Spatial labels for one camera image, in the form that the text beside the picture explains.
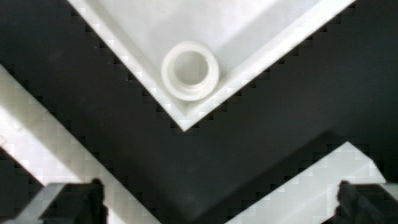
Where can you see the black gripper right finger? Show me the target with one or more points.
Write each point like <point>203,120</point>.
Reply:
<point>367,204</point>

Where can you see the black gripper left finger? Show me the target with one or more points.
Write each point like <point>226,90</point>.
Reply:
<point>66,204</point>

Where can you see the white square table top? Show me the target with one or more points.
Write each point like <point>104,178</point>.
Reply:
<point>200,44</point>

